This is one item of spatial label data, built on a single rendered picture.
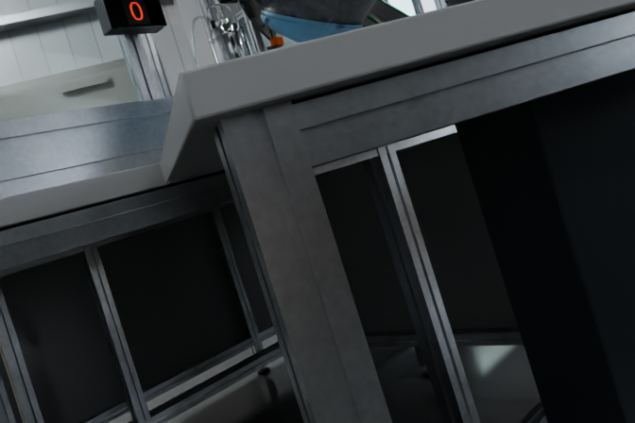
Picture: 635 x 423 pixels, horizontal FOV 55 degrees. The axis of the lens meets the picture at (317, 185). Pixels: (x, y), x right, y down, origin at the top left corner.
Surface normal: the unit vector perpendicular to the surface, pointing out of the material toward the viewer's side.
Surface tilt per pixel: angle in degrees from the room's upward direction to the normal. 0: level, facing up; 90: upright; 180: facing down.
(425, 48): 90
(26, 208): 90
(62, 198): 90
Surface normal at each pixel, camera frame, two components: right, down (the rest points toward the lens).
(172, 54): 0.27, -0.07
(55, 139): 0.66, -0.20
